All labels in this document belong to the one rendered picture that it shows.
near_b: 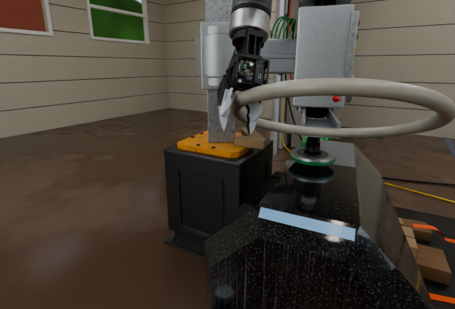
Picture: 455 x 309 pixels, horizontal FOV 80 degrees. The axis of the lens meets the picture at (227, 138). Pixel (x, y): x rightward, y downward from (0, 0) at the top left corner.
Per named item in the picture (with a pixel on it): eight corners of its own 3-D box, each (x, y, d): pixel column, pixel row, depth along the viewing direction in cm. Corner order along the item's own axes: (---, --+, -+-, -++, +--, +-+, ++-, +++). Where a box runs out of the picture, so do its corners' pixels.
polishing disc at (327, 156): (318, 148, 149) (318, 145, 149) (344, 160, 129) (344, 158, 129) (283, 150, 143) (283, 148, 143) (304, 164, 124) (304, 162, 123)
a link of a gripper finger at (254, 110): (256, 132, 56) (251, 88, 56) (246, 135, 61) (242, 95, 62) (270, 131, 57) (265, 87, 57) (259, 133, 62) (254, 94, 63)
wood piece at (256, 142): (234, 146, 181) (234, 138, 180) (238, 142, 190) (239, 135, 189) (263, 149, 175) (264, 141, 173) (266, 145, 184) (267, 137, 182)
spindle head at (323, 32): (294, 102, 157) (300, 19, 146) (334, 104, 152) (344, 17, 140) (291, 112, 124) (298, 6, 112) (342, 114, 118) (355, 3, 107)
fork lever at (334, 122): (296, 110, 156) (296, 101, 154) (332, 111, 151) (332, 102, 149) (289, 135, 91) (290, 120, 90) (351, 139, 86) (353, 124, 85)
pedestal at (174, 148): (163, 242, 205) (156, 150, 186) (208, 204, 261) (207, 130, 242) (241, 273, 175) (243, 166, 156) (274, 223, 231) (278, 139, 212)
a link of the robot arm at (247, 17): (225, 24, 64) (263, 33, 67) (223, 43, 64) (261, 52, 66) (237, 3, 56) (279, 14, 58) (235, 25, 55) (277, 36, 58)
